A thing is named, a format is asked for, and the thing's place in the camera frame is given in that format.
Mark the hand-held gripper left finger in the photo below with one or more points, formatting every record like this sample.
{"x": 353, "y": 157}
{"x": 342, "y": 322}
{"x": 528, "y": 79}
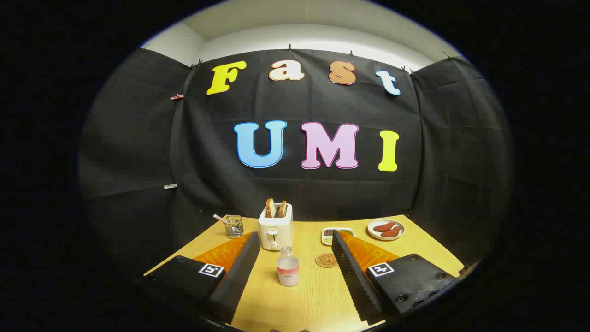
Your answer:
{"x": 233, "y": 286}

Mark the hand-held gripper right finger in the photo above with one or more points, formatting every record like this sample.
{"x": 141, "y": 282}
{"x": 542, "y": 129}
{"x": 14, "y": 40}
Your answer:
{"x": 355, "y": 286}

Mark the round cork coaster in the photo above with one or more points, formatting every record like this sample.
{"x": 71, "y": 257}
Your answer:
{"x": 325, "y": 260}

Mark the clear juice bottle pink label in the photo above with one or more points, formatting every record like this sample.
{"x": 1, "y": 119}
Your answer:
{"x": 287, "y": 272}

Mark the wooden table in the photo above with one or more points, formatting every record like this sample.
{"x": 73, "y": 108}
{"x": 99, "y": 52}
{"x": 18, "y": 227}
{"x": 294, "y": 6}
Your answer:
{"x": 313, "y": 299}

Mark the white round plate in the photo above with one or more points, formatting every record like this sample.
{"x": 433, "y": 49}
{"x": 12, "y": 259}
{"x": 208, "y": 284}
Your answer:
{"x": 374, "y": 234}

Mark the white divided bean dish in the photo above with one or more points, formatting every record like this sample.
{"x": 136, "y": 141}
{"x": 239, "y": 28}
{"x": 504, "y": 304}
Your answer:
{"x": 328, "y": 236}

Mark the red meat piece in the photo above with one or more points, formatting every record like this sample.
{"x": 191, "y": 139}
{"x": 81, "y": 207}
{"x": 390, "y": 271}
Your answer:
{"x": 383, "y": 227}
{"x": 392, "y": 232}

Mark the white toaster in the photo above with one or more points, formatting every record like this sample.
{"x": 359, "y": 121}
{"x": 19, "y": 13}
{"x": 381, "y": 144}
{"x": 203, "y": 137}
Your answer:
{"x": 275, "y": 233}

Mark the pink straw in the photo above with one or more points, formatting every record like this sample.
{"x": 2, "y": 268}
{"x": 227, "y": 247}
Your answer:
{"x": 220, "y": 218}

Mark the toast slice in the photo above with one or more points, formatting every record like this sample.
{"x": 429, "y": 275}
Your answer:
{"x": 282, "y": 208}
{"x": 270, "y": 207}

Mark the black backdrop cloth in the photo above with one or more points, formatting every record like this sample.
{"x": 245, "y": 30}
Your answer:
{"x": 207, "y": 175}

